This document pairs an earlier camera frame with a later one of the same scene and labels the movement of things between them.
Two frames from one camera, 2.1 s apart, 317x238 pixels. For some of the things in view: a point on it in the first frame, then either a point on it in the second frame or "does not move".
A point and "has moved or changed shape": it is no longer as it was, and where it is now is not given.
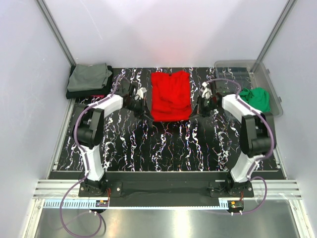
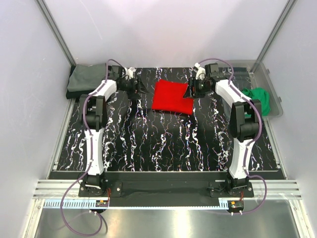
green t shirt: x=258 y=97 does not move
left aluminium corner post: x=52 y=25 does not move
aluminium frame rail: x=277 y=188 does not move
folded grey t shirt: x=84 y=77 does not move
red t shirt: x=171 y=95 has moved or changed shape
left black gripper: x=143 y=110 -> x=137 y=89
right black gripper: x=198 y=110 -> x=192 y=83
